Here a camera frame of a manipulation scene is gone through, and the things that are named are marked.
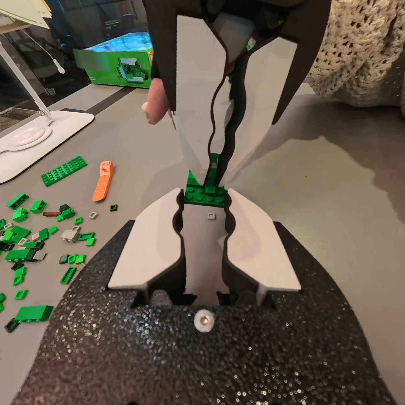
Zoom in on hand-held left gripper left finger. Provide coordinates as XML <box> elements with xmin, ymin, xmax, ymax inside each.
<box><xmin>108</xmin><ymin>188</ymin><xmax>185</xmax><ymax>296</ymax></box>

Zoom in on person's right forearm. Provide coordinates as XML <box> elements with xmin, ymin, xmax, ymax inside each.
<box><xmin>305</xmin><ymin>0</ymin><xmax>405</xmax><ymax>116</ymax></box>

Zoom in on green lego box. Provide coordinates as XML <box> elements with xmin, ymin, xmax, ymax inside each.
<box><xmin>73</xmin><ymin>31</ymin><xmax>155</xmax><ymax>89</ymax></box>

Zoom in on orange brick separator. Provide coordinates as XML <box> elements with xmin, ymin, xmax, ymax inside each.
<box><xmin>92</xmin><ymin>160</ymin><xmax>115</xmax><ymax>203</ymax></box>

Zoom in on person's right hand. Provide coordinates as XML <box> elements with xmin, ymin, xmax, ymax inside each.
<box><xmin>141</xmin><ymin>77</ymin><xmax>173</xmax><ymax>126</ymax></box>

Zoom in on green studded lego plate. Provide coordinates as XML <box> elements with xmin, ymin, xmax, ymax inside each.
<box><xmin>41</xmin><ymin>156</ymin><xmax>88</xmax><ymax>187</ymax></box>

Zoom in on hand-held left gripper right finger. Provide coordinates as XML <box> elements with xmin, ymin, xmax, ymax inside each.
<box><xmin>221</xmin><ymin>188</ymin><xmax>302</xmax><ymax>305</ymax></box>

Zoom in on open instruction booklet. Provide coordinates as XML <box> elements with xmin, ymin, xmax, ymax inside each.
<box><xmin>0</xmin><ymin>0</ymin><xmax>53</xmax><ymax>30</ymax></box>

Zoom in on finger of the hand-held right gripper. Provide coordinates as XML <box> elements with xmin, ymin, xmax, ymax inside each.
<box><xmin>218</xmin><ymin>36</ymin><xmax>300</xmax><ymax>187</ymax></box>
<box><xmin>175</xmin><ymin>14</ymin><xmax>230</xmax><ymax>184</ymax></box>

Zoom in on green lego plate assembly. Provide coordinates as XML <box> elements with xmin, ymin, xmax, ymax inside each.
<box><xmin>184</xmin><ymin>153</ymin><xmax>229</xmax><ymax>209</ymax></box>

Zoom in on clear book stand white base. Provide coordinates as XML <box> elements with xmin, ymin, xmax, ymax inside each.
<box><xmin>0</xmin><ymin>28</ymin><xmax>96</xmax><ymax>185</ymax></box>

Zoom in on pile of lego pieces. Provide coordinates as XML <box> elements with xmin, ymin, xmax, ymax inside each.
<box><xmin>0</xmin><ymin>192</ymin><xmax>118</xmax><ymax>333</ymax></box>

